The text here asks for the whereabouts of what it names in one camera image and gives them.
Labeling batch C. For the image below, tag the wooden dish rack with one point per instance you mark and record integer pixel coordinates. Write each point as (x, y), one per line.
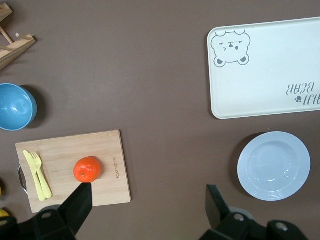
(20, 46)

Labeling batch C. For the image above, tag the yellow plastic knife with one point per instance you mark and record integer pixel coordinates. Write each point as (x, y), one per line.
(33, 175)

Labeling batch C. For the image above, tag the cream bear print tray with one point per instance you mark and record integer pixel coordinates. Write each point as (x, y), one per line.
(262, 82)

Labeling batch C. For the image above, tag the orange mandarin fruit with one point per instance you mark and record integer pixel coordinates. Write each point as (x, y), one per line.
(87, 168)

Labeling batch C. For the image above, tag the pale grey round plate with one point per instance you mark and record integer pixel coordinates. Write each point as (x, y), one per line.
(273, 166)

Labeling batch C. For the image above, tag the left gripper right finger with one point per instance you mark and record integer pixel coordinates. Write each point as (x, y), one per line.
(214, 207)

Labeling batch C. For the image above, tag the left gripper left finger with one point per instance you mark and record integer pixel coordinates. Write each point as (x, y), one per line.
(80, 202)

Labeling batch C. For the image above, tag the blue bowl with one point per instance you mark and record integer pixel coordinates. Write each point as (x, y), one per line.
(15, 107)

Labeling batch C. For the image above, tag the bamboo cutting board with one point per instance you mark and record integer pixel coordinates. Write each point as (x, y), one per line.
(70, 150)

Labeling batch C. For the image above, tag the yellow plastic fork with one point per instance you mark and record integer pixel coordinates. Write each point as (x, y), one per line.
(40, 172)

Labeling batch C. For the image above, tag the yellow lemon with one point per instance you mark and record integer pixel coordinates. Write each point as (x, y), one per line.
(3, 213)

